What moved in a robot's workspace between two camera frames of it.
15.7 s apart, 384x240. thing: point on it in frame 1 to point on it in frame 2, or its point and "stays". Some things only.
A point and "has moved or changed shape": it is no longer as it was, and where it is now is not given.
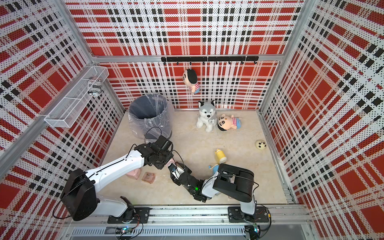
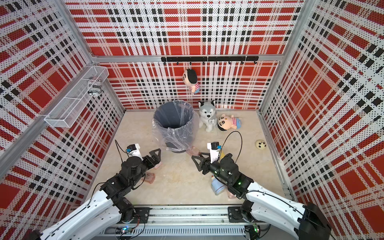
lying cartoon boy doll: [226, 123] stays
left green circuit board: [125, 230] stays
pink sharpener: [171, 161] has moved or changed shape
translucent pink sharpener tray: [149, 177] stays
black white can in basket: [94, 86] stays
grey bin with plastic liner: [151, 116] to [175, 123]
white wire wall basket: [68, 110] stays
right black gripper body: [176, 181] to [215, 169]
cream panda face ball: [260, 144] stays
